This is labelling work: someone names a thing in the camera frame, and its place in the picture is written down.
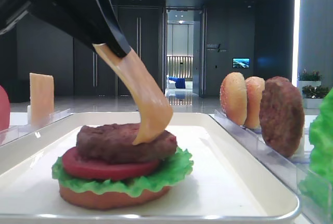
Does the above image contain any tomato slice on tray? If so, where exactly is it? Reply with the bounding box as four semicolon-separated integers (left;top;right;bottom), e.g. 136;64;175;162
61;147;160;181

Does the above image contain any wall display screen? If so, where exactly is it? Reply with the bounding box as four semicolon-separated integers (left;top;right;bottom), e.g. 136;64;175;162
233;58;250;68

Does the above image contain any clear left long rail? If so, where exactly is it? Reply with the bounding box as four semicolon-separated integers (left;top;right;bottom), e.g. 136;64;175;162
1;109;72;145

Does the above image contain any upright lettuce leaf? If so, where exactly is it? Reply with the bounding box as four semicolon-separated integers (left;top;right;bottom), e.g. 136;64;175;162
299;94;333;209

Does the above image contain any clear right long rail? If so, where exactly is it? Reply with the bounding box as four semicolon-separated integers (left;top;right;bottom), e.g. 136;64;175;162
214;109;308;193

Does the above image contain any right dark door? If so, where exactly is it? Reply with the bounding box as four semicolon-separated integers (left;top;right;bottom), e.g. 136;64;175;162
118;7;159;80

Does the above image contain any clear patty holder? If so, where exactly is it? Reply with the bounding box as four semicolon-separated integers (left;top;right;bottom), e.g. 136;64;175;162
289;139;311;164

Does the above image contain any left dark door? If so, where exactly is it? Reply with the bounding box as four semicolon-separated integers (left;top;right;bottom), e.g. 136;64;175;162
73;39;116;96

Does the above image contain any blue sofa in hallway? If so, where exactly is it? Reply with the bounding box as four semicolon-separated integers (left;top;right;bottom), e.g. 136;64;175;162
167;77;186;89

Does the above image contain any sesame bun outer half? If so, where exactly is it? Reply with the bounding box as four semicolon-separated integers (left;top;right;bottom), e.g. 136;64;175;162
220;72;247;126

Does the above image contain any cheese slice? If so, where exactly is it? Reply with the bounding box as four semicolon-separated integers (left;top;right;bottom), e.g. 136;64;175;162
93;44;173;145
29;73;54;125

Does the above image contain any lower potted plant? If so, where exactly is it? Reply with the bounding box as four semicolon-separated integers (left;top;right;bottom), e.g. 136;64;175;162
302;85;329;109

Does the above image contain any upright tomato slice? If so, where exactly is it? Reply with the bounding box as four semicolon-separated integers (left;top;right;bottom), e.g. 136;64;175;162
0;86;10;131

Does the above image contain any lettuce leaf on tray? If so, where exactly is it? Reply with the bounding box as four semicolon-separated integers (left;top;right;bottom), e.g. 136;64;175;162
52;147;194;197

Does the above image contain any dark door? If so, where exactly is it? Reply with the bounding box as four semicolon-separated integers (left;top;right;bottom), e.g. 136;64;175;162
73;39;116;96
118;7;159;80

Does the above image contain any sesame bun half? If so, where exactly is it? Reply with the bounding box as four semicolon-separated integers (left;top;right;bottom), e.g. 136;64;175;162
244;76;265;129
220;72;247;126

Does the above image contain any clear long rail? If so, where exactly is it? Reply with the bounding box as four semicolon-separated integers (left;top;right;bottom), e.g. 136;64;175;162
214;109;308;193
1;109;72;145

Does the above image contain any upright meat patty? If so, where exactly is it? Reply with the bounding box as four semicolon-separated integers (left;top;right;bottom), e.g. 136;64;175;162
259;77;304;157

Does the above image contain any white rectangular tray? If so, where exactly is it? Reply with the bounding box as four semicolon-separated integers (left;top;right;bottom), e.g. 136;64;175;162
1;112;301;223

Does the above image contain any sesame bun inner half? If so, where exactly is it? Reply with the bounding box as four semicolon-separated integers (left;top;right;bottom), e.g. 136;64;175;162
244;76;265;129

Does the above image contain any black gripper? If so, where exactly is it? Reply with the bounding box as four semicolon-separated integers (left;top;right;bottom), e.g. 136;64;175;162
1;0;131;58

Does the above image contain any upper potted plant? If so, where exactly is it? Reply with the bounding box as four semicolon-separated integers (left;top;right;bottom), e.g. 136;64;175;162
297;69;322;90

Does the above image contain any meat patty on tray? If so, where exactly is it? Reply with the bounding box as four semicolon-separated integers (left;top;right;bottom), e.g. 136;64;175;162
76;123;177;164

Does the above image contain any upright cheese slice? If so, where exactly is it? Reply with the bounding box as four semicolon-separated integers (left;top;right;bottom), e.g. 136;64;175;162
29;73;54;125

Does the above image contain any clear lettuce holder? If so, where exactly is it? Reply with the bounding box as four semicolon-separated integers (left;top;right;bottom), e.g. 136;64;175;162
297;169;332;223

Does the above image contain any potted plant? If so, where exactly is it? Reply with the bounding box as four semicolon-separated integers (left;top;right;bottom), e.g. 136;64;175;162
297;69;322;90
302;85;329;109

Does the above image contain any bottom bun on tray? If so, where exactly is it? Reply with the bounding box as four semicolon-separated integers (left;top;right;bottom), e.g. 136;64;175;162
59;184;171;210

